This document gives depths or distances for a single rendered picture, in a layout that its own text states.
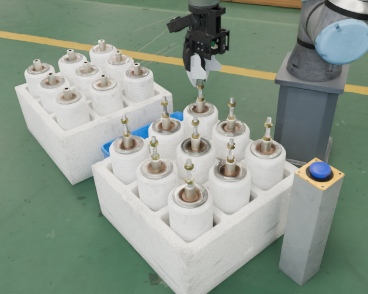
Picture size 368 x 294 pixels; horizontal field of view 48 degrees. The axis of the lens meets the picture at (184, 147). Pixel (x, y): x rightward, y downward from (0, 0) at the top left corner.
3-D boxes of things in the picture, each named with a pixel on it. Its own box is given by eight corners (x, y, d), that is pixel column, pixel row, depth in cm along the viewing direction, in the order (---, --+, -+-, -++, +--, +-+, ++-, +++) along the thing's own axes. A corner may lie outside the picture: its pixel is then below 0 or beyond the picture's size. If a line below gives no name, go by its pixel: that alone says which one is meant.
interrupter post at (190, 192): (188, 191, 89) (187, 179, 87) (198, 195, 88) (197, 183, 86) (182, 198, 88) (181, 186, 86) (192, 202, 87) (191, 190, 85)
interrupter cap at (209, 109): (191, 101, 118) (191, 99, 118) (217, 105, 116) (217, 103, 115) (183, 115, 112) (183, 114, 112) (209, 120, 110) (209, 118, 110)
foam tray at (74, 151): (120, 94, 171) (114, 53, 160) (175, 137, 146) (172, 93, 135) (27, 129, 154) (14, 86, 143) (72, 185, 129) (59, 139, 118)
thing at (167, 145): (176, 163, 124) (173, 112, 113) (193, 181, 118) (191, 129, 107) (148, 174, 121) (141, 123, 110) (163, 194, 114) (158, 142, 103)
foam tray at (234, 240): (203, 156, 138) (203, 109, 127) (298, 223, 113) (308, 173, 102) (101, 213, 119) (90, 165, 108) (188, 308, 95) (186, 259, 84)
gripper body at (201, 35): (209, 63, 98) (209, 13, 90) (182, 53, 102) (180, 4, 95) (229, 52, 102) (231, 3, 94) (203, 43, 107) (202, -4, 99)
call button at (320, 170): (316, 165, 85) (318, 157, 84) (333, 175, 82) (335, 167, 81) (304, 174, 83) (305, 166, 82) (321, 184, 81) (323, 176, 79)
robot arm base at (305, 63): (292, 54, 128) (296, 23, 122) (343, 61, 123) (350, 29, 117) (281, 76, 117) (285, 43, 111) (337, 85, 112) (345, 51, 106)
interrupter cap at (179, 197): (184, 179, 92) (184, 177, 92) (214, 191, 89) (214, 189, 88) (165, 201, 87) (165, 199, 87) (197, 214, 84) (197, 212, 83)
